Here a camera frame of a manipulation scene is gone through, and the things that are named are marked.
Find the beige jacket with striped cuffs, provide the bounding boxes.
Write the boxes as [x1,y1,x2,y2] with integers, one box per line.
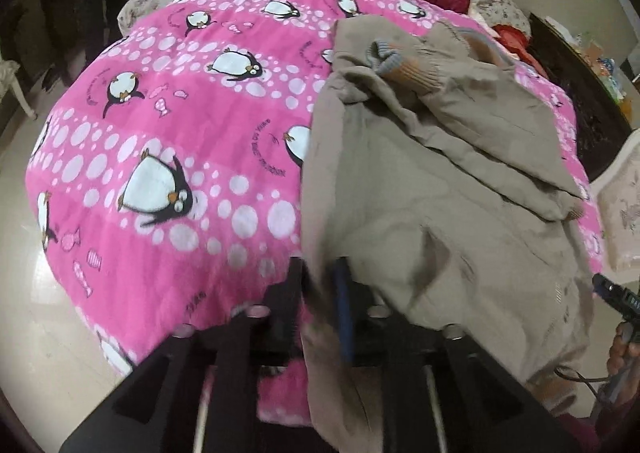
[302,15,593,452]

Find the person's right hand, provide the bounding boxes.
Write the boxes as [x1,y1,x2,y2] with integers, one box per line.
[606,323,639,393]

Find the cream upholstered chair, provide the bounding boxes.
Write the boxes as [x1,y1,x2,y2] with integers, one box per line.
[591,129,639,284]

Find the pink penguin blanket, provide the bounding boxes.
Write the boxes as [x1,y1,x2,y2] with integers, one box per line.
[24,0,609,429]

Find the dark wooden nightstand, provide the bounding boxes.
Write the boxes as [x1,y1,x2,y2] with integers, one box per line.
[528,13,631,182]

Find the small red cushion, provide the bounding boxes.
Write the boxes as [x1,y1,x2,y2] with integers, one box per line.
[492,25,548,78]

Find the white chair at left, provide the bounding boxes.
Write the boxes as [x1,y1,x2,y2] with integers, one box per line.
[0,58,38,120]

